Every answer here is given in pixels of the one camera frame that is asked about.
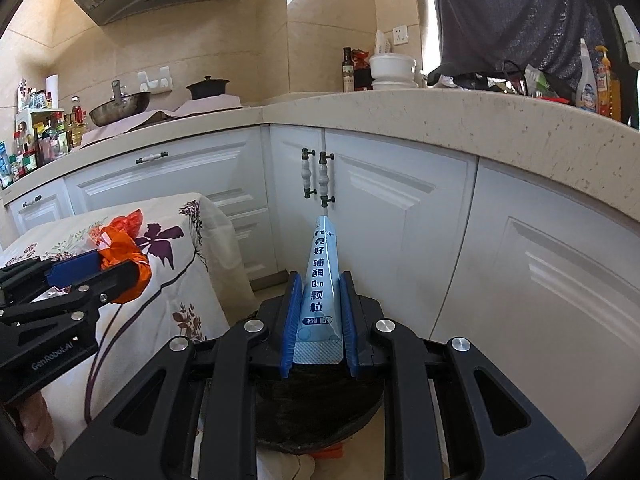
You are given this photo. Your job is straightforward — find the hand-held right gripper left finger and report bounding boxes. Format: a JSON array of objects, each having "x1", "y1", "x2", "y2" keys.
[{"x1": 55, "y1": 270, "x2": 306, "y2": 480}]

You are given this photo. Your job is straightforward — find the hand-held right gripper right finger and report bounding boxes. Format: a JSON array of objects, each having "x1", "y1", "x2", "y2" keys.
[{"x1": 339, "y1": 270, "x2": 588, "y2": 480}]

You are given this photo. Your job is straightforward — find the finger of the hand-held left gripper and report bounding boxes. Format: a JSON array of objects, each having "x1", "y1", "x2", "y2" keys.
[
  {"x1": 0, "y1": 249, "x2": 103, "y2": 306},
  {"x1": 0, "y1": 259, "x2": 142, "y2": 333}
]

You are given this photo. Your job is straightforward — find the clear orange-printed wrapper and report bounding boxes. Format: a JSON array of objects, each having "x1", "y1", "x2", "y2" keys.
[{"x1": 88, "y1": 224, "x2": 110, "y2": 252}]

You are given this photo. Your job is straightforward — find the blue toothpaste tube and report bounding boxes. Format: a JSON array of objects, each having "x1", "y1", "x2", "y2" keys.
[{"x1": 292, "y1": 215, "x2": 346, "y2": 366}]

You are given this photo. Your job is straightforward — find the orange plastic bag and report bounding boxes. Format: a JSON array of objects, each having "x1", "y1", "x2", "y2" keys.
[{"x1": 97, "y1": 209, "x2": 152, "y2": 306}]

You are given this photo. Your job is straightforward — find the white cabinet door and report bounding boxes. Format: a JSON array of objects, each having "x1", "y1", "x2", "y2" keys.
[
  {"x1": 62, "y1": 127, "x2": 276, "y2": 283},
  {"x1": 322, "y1": 130, "x2": 480, "y2": 333},
  {"x1": 430, "y1": 157, "x2": 640, "y2": 471},
  {"x1": 267, "y1": 127, "x2": 328, "y2": 273},
  {"x1": 5, "y1": 180, "x2": 73, "y2": 241}
]

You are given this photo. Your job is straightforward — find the floral tablecloth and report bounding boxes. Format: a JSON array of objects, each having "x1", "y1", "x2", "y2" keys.
[{"x1": 0, "y1": 191, "x2": 261, "y2": 461}]

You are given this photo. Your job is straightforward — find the cluster of condiment bottles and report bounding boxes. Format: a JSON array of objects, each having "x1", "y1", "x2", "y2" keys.
[{"x1": 0, "y1": 77, "x2": 93, "y2": 190}]

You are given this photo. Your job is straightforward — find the steel wok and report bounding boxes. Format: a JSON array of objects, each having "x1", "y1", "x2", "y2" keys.
[{"x1": 88, "y1": 79, "x2": 152, "y2": 128}]

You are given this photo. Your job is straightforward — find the pale stove cover cloth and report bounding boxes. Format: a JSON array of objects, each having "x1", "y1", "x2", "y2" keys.
[{"x1": 80, "y1": 95, "x2": 246, "y2": 148}]

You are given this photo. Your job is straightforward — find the black lidded pot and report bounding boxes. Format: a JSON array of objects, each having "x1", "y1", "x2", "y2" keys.
[{"x1": 186, "y1": 76, "x2": 231, "y2": 101}]

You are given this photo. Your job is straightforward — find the beige speckled countertop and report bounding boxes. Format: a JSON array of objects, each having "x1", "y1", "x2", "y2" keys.
[{"x1": 0, "y1": 89, "x2": 640, "y2": 221}]

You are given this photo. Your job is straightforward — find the stacked white bowls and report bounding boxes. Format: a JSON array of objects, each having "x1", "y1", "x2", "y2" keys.
[{"x1": 369, "y1": 52, "x2": 417, "y2": 91}]

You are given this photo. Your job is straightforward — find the pile of colourful packets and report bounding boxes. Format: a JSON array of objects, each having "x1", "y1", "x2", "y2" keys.
[{"x1": 522, "y1": 64, "x2": 576, "y2": 107}]

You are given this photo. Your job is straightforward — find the white spray bottle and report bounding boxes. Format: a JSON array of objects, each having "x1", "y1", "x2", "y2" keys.
[{"x1": 575, "y1": 39, "x2": 600, "y2": 113}]

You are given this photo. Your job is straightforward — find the yellow pump bottle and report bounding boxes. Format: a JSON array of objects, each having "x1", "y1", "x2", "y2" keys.
[{"x1": 595, "y1": 46, "x2": 622, "y2": 122}]

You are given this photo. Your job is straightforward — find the dark grey cloth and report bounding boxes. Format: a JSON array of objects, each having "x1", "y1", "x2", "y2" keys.
[{"x1": 425, "y1": 0, "x2": 640, "y2": 88}]

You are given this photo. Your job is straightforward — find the white wall rack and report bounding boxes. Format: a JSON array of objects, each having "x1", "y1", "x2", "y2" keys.
[{"x1": 137, "y1": 66, "x2": 173, "y2": 97}]

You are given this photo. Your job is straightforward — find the black cable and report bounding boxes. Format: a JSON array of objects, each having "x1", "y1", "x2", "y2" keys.
[{"x1": 500, "y1": 60, "x2": 527, "y2": 96}]

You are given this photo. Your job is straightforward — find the white plastic handle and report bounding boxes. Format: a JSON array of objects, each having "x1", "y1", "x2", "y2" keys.
[{"x1": 614, "y1": 5, "x2": 640, "y2": 66}]

